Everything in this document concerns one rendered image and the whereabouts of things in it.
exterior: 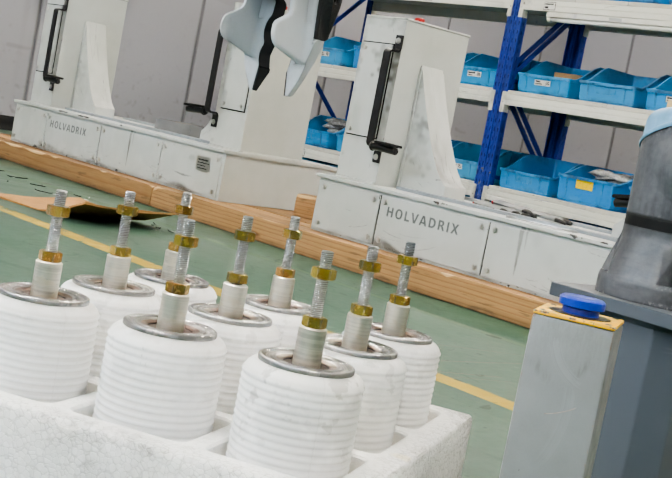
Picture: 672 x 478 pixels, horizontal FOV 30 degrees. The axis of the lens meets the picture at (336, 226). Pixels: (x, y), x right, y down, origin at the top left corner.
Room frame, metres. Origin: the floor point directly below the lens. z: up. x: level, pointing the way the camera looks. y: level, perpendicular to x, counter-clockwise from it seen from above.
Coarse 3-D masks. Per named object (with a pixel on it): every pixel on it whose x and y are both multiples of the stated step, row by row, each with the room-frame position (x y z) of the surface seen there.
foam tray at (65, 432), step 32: (96, 384) 1.06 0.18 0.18; (0, 416) 0.94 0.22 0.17; (32, 416) 0.93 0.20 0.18; (64, 416) 0.93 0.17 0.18; (224, 416) 1.03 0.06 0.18; (448, 416) 1.19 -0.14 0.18; (0, 448) 0.94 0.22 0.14; (32, 448) 0.93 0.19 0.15; (64, 448) 0.92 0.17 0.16; (96, 448) 0.92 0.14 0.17; (128, 448) 0.91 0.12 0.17; (160, 448) 0.90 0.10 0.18; (192, 448) 0.91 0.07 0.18; (224, 448) 0.96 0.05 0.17; (416, 448) 1.04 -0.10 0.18; (448, 448) 1.13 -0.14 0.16
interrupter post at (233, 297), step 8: (224, 288) 1.09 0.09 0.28; (232, 288) 1.09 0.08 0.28; (240, 288) 1.09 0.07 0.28; (224, 296) 1.09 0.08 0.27; (232, 296) 1.09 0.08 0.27; (240, 296) 1.09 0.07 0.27; (224, 304) 1.09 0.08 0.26; (232, 304) 1.09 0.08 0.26; (240, 304) 1.09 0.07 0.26; (224, 312) 1.09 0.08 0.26; (232, 312) 1.09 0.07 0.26; (240, 312) 1.09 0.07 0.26
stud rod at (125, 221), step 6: (126, 192) 1.13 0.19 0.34; (132, 192) 1.13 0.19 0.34; (126, 198) 1.13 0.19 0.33; (132, 198) 1.13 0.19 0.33; (126, 204) 1.13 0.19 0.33; (132, 204) 1.13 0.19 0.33; (126, 216) 1.13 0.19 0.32; (126, 222) 1.13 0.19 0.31; (120, 228) 1.13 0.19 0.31; (126, 228) 1.13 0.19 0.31; (120, 234) 1.13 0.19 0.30; (126, 234) 1.13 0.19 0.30; (120, 240) 1.13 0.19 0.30; (126, 240) 1.13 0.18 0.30; (120, 246) 1.13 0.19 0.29; (126, 246) 1.14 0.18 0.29
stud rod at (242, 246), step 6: (246, 216) 1.10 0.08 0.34; (246, 222) 1.09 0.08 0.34; (252, 222) 1.10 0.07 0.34; (246, 228) 1.09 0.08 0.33; (240, 246) 1.09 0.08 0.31; (246, 246) 1.10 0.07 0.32; (240, 252) 1.09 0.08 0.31; (246, 252) 1.10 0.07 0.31; (240, 258) 1.09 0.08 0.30; (234, 264) 1.10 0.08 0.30; (240, 264) 1.09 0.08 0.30; (234, 270) 1.10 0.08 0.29; (240, 270) 1.09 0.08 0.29
